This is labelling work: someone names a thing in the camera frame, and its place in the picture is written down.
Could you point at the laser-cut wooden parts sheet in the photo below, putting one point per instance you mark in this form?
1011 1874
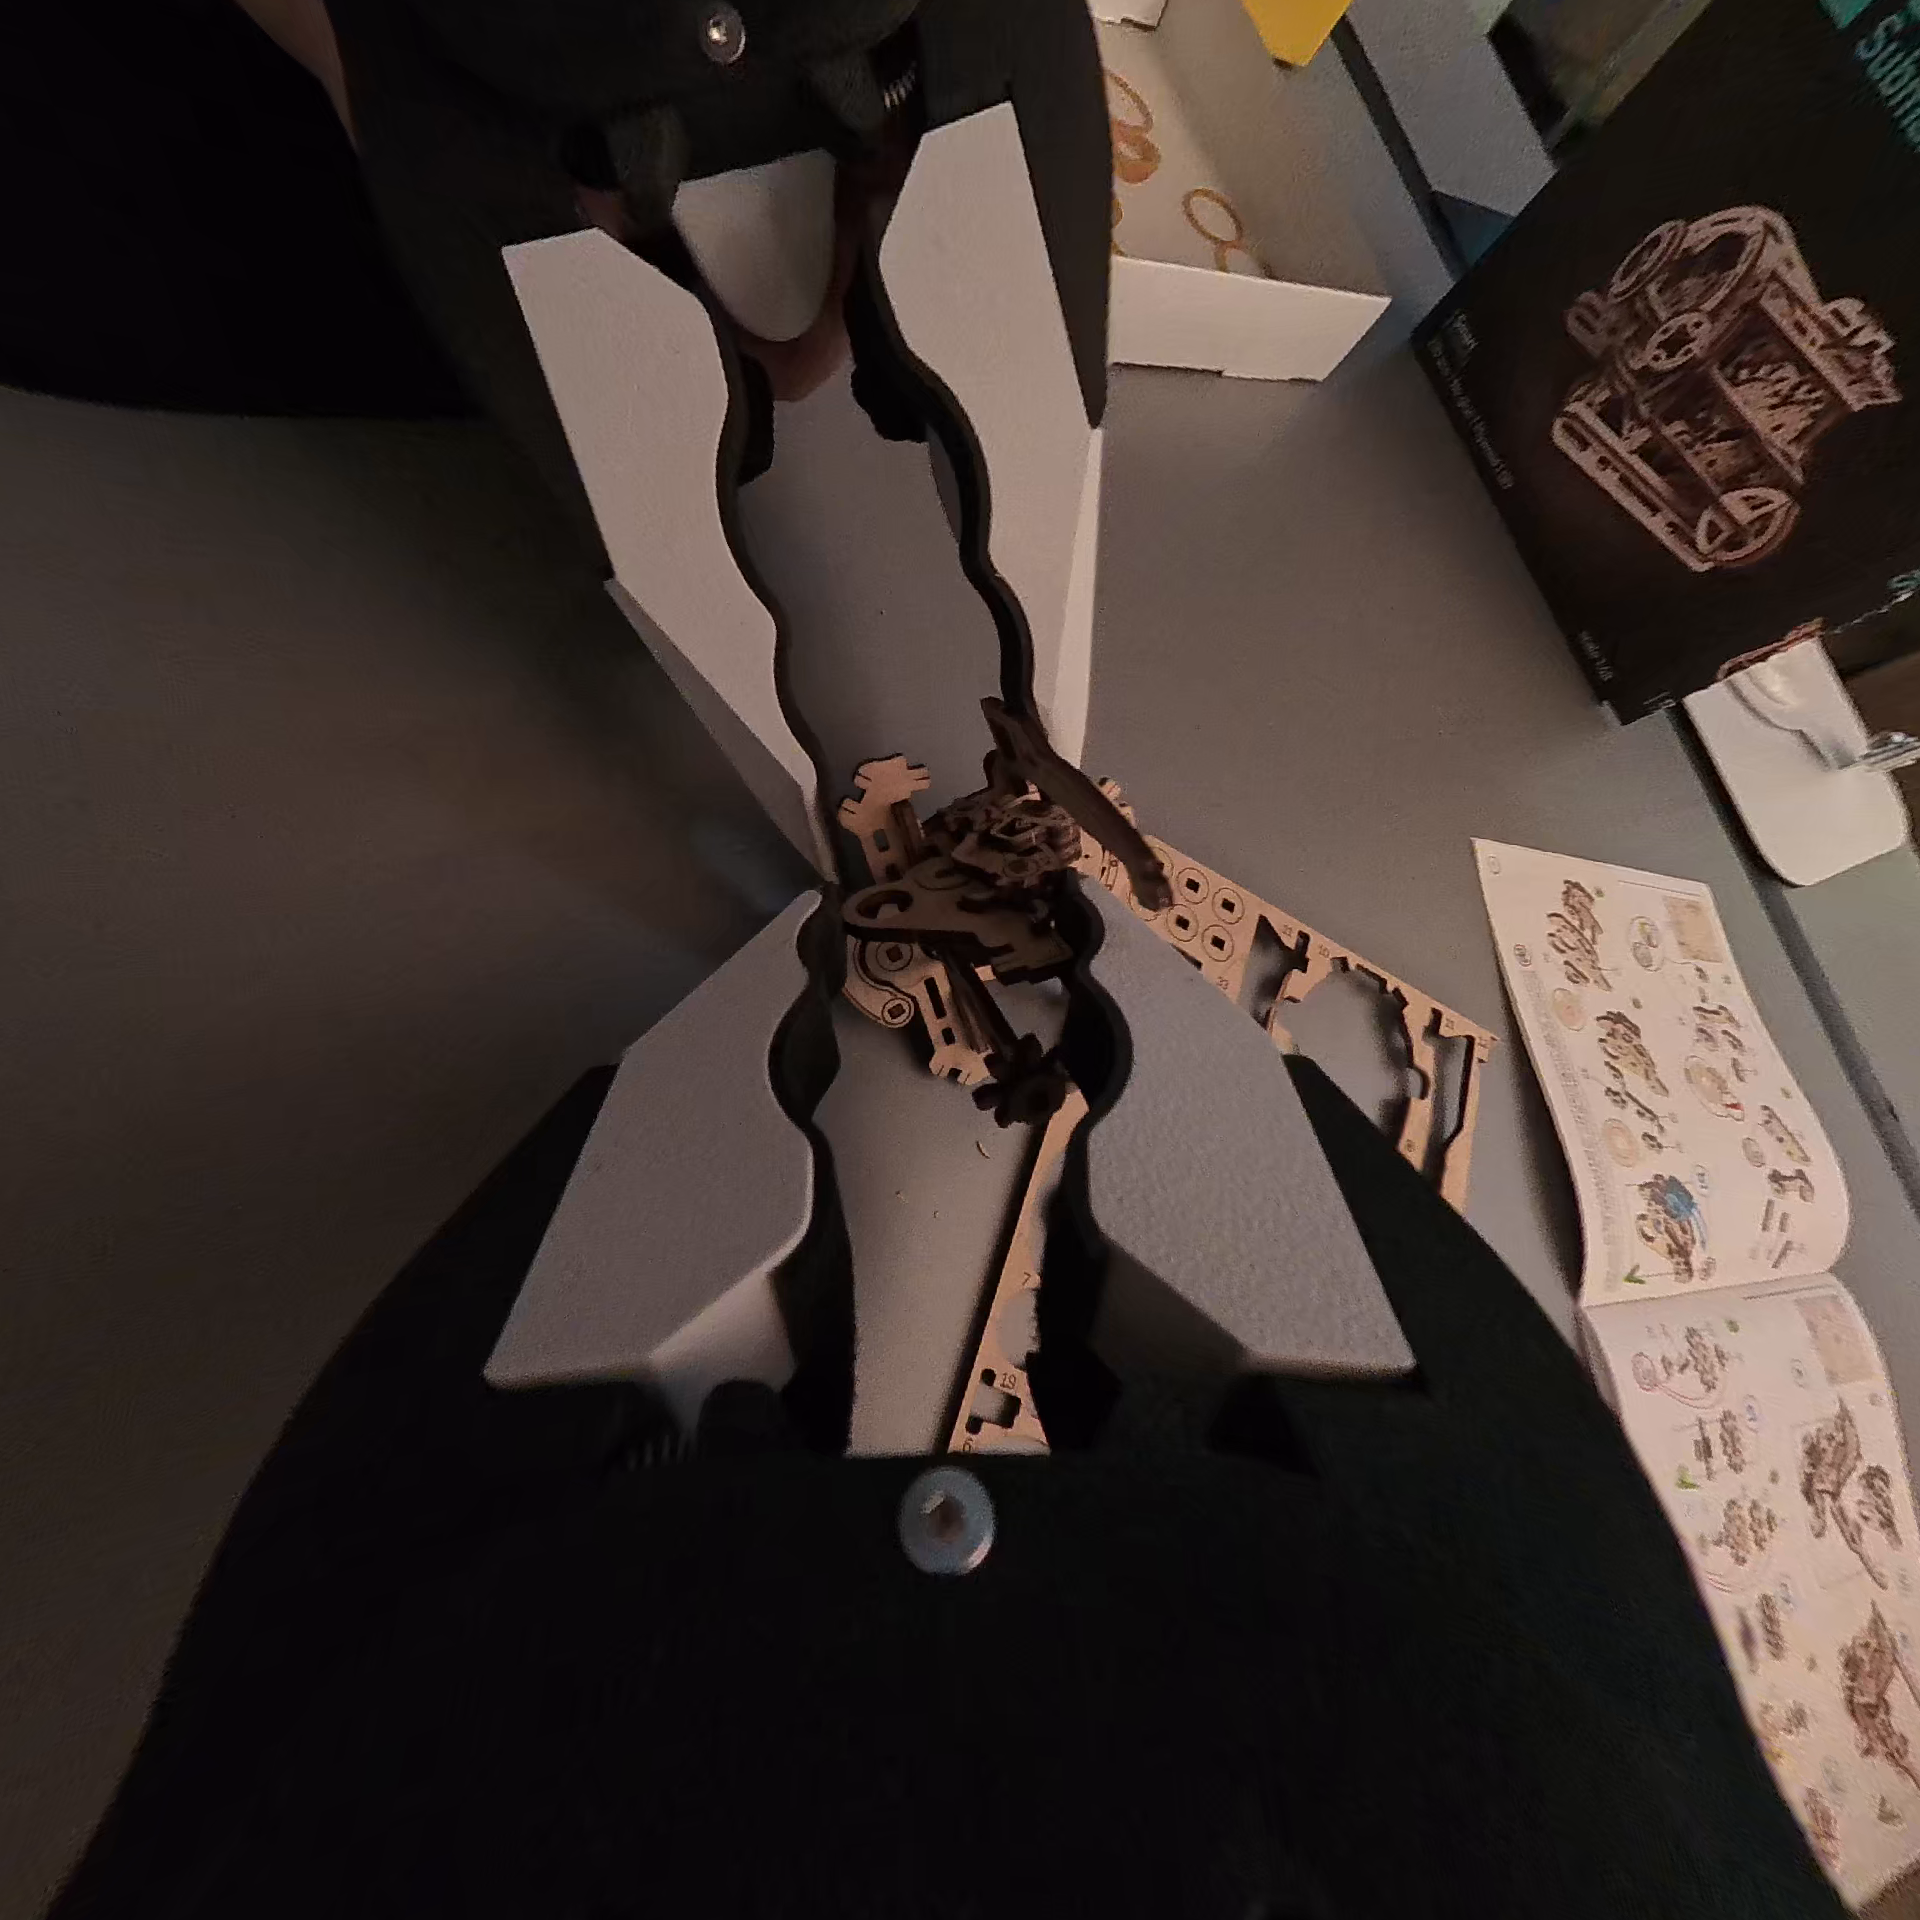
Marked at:
1267 916

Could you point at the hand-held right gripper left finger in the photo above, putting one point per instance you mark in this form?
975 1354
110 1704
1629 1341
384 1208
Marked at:
661 1200

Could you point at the illustrated instruction booklet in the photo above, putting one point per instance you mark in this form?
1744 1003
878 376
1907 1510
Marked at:
1652 1051

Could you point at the wooden gear model assembly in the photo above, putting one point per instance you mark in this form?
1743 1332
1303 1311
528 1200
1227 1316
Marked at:
946 902

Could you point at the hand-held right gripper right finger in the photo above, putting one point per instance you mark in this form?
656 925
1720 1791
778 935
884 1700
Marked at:
1245 1200

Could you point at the yellow panel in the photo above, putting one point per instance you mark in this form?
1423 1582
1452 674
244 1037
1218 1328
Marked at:
1307 30

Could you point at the white cardboard box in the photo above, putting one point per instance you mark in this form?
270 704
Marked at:
1245 324

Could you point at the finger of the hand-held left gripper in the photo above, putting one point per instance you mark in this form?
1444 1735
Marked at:
1005 376
646 452

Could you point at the pile of wooden rings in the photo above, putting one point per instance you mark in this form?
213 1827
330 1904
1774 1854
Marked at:
1215 219

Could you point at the white stand base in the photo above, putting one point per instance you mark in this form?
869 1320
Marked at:
1799 811

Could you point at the black model kit box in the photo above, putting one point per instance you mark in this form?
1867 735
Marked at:
1652 182

